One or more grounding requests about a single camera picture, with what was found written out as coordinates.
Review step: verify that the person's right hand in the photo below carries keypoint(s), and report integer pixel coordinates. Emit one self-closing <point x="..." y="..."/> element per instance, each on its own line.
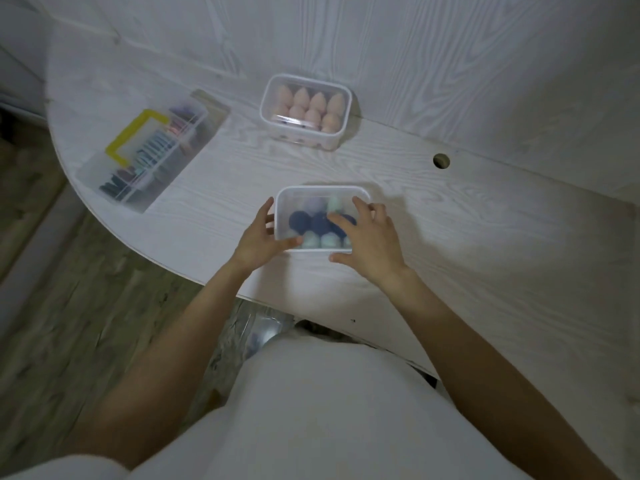
<point x="372" y="249"/>

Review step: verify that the person's left hand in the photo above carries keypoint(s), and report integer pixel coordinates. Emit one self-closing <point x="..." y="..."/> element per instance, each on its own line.
<point x="257" y="247"/>

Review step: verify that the person's right middle finger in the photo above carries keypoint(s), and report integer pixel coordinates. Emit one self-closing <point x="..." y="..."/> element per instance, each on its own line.
<point x="362" y="207"/>

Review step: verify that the person's left thumb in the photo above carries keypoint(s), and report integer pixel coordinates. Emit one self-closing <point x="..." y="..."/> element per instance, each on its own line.
<point x="292" y="242"/>

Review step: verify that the person's right thumb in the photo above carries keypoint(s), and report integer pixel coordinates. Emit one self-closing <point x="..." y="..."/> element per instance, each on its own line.
<point x="339" y="257"/>

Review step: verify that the clear box with lid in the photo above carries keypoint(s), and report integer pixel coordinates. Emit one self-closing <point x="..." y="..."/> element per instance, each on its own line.
<point x="320" y="194"/>

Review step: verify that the person's right forearm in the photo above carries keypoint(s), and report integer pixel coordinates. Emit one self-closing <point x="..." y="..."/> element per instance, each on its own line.
<point x="480" y="374"/>

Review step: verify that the person's left forearm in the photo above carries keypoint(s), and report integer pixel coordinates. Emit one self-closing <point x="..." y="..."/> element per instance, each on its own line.
<point x="165" y="359"/>

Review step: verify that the pile of blue green sponges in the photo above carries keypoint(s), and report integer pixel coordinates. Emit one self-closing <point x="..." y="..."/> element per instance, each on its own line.
<point x="312" y="222"/>

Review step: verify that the clear plastic bag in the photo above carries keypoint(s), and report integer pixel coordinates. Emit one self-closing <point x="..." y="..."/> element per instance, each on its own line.
<point x="260" y="329"/>

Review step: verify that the clear box without lid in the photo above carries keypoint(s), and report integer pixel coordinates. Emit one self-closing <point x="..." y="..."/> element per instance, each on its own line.
<point x="306" y="112"/>

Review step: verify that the group of pink makeup sponges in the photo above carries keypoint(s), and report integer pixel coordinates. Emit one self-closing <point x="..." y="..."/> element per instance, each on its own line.
<point x="310" y="109"/>

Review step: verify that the person's white shirt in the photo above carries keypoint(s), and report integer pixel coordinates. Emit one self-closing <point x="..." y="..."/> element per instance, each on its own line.
<point x="320" y="414"/>

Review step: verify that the row of dark cosmetic items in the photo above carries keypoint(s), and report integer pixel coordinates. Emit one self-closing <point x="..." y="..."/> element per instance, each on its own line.
<point x="145" y="152"/>

